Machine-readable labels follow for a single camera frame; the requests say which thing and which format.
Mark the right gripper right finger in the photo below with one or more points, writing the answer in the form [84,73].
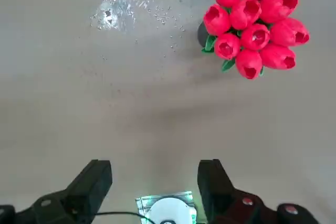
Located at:
[223,203]

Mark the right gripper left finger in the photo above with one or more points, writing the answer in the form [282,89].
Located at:
[78,197]

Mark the red tulip bouquet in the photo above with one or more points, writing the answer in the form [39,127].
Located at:
[252,14]

